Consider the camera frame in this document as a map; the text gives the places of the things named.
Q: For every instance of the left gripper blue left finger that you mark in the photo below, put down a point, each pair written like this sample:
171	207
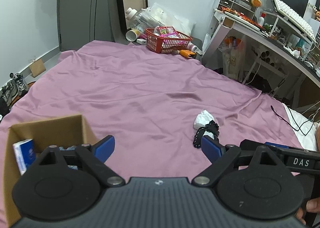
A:
103	149

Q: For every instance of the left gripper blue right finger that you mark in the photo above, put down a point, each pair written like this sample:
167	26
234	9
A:
212	148

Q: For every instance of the black white knitted plush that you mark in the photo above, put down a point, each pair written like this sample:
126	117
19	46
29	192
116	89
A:
210	129

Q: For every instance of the light blue fuzzy cloth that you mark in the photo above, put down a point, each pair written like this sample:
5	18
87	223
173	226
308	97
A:
72	148

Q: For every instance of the white tissue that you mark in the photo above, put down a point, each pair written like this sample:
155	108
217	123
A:
202	119

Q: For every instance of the blue tissue pack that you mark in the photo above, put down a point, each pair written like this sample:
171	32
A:
24	154

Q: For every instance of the operator hand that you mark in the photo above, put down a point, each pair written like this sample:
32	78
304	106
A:
312	206

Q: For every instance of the cardboard box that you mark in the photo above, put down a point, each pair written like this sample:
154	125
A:
62	131

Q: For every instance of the pink bed sheet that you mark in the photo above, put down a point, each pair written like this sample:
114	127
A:
149	102

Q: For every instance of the orange box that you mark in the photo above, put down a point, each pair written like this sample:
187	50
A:
187	54

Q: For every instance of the plastic shopping bag under desk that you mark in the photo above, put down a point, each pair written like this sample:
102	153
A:
233	51

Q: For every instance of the sneakers on floor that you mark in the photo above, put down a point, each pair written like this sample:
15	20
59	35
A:
16	86

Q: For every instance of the white lotion bottle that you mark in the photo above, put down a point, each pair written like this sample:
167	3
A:
193	48

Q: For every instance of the white cup tube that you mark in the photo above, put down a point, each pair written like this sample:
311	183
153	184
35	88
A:
132	35

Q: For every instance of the red plastic basket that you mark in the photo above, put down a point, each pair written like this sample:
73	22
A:
166	45

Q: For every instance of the white desk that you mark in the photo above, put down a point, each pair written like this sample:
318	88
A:
224	24

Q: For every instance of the pink snack packet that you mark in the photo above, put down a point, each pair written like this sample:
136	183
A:
165	32

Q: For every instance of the clear plastic bottle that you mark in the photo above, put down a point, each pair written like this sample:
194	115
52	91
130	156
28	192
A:
141	20

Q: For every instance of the drawer organizer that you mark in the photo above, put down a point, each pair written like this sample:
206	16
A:
244	7

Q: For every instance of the white keyboard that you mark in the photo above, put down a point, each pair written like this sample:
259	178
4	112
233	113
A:
286	11

